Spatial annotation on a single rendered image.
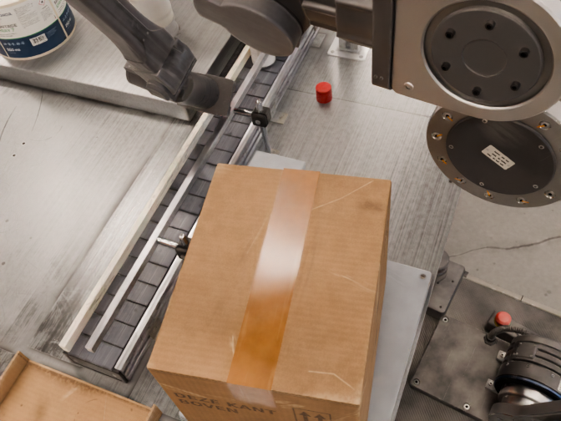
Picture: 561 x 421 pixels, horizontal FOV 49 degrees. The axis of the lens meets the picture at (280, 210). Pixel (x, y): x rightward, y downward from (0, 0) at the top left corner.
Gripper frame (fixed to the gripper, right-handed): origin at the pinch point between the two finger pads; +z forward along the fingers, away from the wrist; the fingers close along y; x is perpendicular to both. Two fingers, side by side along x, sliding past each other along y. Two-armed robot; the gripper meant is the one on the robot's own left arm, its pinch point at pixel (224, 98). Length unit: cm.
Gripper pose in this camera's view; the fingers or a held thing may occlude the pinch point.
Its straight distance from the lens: 120.5
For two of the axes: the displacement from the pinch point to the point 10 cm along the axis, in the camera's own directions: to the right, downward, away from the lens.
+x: -2.2, 9.7, 1.3
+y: -9.3, -2.4, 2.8
